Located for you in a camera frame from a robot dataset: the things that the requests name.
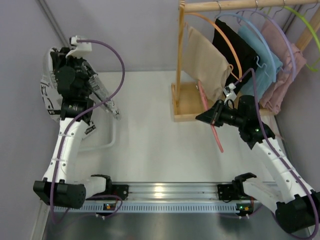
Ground pink plastic hanger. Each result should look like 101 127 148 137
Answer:
197 80 224 153

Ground orange plastic hanger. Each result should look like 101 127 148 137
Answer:
186 12 243 80

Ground beige trousers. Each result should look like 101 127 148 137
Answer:
182 26 232 102

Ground black white printed trousers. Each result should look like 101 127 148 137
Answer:
40 47 63 123

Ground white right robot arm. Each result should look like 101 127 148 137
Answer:
196 95 320 238

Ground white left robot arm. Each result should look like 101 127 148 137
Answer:
33 47 120 209

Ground light blue plastic hanger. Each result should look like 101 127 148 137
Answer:
216 12 277 82

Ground purple plastic hanger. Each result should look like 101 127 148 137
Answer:
237 9 297 81

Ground green plastic hanger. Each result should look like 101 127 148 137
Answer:
262 5 320 72

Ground wooden clothes rack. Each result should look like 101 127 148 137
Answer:
171 0 320 122

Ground white plastic laundry basket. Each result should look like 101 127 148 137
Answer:
79 107 118 153

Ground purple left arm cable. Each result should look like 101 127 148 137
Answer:
49 39 126 225

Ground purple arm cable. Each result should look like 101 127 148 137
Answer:
233 68 320 240
49 39 126 225

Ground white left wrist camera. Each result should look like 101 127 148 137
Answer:
66 35 92 58

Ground aluminium mounting rail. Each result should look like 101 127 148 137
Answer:
107 181 278 201

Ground grey slotted cable duct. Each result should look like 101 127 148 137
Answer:
49 201 253 214

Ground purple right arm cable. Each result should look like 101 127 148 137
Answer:
233 68 320 240

